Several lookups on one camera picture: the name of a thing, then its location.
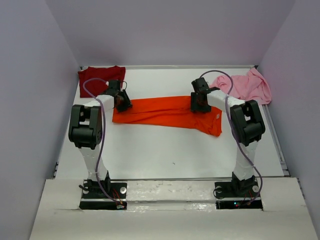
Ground orange t-shirt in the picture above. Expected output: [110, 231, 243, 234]
[112, 96, 222, 137]

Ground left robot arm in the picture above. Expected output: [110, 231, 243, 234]
[68, 77, 133, 202]

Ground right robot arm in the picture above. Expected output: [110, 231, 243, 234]
[190, 77, 266, 200]

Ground dark red folded t-shirt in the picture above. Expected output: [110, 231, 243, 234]
[78, 66, 126, 98]

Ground pink t-shirt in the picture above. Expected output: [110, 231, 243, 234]
[209, 67, 272, 106]

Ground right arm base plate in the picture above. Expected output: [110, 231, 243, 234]
[212, 181, 263, 210]

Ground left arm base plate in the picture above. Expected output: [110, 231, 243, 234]
[78, 180, 128, 211]

